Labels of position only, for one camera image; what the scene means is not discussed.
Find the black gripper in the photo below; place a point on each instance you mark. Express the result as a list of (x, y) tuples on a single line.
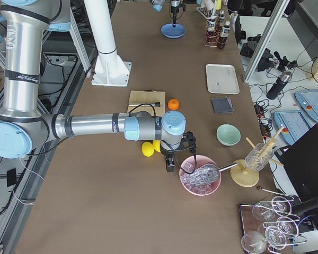
[(174, 6), (166, 152)]

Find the blue plate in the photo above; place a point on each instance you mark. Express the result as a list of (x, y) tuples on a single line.
[(173, 31)]

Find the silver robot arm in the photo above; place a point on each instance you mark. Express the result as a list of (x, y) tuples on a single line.
[(157, 5), (23, 127)]

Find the pink bowl with ice cubes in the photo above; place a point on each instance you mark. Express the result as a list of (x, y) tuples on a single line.
[(188, 167)]

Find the yellow lemon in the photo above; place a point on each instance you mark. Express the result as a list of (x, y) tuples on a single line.
[(156, 145), (147, 149)]

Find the metal ice scoop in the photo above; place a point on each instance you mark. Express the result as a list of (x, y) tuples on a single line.
[(207, 174)]

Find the dark tea bottle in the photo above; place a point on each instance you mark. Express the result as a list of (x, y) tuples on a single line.
[(210, 32), (223, 35), (220, 19)]

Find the orange mandarin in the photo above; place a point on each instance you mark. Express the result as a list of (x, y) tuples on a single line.
[(173, 104)]

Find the steel muddler with black tip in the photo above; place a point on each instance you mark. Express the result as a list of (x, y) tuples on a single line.
[(155, 104)]

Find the mint green bowl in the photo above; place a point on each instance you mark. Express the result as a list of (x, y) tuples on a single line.
[(228, 135)]

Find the wooden cutting board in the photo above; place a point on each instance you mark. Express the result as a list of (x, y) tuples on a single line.
[(138, 97)]

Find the wooden cup rack stand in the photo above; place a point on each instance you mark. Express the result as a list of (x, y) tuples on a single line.
[(242, 174)]

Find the grey folded cloth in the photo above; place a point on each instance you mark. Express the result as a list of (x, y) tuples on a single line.
[(222, 105)]

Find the cream rabbit tray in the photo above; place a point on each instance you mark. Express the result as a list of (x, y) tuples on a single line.
[(221, 79)]

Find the clear textured glass cup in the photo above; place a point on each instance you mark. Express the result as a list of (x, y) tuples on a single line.
[(259, 156)]

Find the wine glass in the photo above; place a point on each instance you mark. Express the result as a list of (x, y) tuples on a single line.
[(253, 242), (281, 206), (263, 211), (287, 227)]

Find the black thermos bottle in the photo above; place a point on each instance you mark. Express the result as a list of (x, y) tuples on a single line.
[(279, 85)]

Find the blue teach pendant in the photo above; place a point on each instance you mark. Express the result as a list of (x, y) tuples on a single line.
[(295, 124), (308, 101)]

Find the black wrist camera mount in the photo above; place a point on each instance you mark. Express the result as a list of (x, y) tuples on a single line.
[(188, 142)]

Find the copper wire bottle rack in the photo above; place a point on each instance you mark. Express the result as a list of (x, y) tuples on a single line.
[(216, 35)]

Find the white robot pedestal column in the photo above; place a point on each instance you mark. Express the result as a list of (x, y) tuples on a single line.
[(110, 69)]

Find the aluminium frame post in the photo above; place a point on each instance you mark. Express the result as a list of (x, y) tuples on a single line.
[(267, 33)]

